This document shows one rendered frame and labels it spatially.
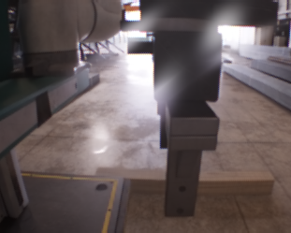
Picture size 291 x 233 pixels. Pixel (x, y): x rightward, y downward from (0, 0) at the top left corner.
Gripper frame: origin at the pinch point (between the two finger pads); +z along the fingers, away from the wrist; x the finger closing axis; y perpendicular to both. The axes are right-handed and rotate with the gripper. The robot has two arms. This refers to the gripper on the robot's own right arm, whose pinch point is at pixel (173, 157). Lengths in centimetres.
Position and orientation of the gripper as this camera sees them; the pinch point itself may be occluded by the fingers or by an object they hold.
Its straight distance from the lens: 26.0
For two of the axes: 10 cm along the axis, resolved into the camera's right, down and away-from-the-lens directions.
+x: -0.2, 3.3, -9.5
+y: -10.0, -0.1, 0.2
